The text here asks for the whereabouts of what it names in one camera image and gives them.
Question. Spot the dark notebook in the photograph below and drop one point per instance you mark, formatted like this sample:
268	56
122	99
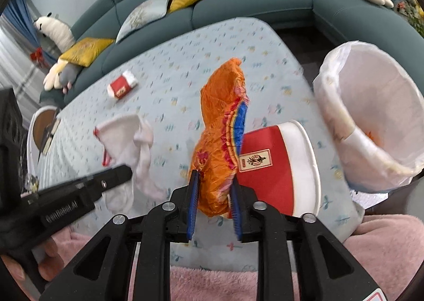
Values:
51	132

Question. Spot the grey-blue embroidered cushion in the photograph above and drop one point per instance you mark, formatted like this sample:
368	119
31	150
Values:
145	13

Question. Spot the orange plastic bag blue print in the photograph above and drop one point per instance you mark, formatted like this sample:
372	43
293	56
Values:
215	105

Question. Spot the round wooden side table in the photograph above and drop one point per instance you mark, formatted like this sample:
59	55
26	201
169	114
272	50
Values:
39	123

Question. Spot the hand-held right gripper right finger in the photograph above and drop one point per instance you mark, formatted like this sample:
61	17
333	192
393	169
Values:
236	215

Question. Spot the red curtain tie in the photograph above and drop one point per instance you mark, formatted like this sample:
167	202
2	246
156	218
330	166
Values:
38	56

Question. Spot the white sheer curtain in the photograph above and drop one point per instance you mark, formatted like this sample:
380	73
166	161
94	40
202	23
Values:
13	66

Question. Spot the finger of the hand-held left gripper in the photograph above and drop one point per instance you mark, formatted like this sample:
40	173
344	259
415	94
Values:
82	195

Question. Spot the red white paper cup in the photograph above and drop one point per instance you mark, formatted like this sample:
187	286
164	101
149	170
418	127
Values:
121	87

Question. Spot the white plastic bag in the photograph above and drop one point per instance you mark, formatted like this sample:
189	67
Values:
122	135

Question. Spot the pink fluffy blanket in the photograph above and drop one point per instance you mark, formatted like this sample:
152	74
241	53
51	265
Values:
381	244

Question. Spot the person's left hand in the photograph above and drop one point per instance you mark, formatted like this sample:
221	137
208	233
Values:
49	266

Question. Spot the blue curtain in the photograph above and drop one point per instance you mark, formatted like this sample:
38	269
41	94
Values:
23	22

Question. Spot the white plush animal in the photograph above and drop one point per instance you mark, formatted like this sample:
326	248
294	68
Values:
54	31

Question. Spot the teal sofa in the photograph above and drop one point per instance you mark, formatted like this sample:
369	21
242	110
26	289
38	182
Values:
251	6

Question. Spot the bin with white liner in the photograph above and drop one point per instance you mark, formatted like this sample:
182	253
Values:
364	89

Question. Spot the red white cup with label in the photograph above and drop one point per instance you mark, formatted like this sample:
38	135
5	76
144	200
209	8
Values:
275	175

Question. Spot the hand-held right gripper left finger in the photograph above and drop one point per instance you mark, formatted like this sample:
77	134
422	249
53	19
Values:
193	201

